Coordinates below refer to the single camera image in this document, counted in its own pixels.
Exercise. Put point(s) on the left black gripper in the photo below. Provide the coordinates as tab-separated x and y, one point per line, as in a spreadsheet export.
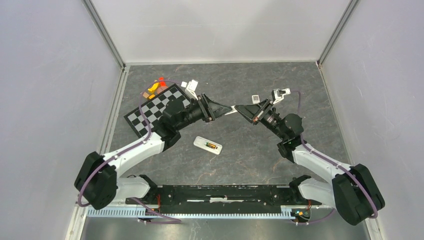
210	109

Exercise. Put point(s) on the white slotted cable duct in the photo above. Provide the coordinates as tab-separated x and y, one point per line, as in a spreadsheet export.
140	212

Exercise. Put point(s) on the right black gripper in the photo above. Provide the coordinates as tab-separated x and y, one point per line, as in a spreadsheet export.
255	112

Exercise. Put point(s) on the white remote control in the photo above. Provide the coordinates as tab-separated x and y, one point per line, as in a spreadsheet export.
200	143
255	99

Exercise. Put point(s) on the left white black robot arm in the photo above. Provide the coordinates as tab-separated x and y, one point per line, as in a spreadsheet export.
99	180

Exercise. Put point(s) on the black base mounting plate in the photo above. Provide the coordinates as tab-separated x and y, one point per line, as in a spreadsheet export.
224	199

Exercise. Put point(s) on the red toy block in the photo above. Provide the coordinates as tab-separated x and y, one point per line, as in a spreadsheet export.
162	82

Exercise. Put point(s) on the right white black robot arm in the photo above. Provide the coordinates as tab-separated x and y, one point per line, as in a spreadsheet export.
350	190

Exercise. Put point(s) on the checkerboard calibration plate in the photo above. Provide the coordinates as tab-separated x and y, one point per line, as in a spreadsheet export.
153	109

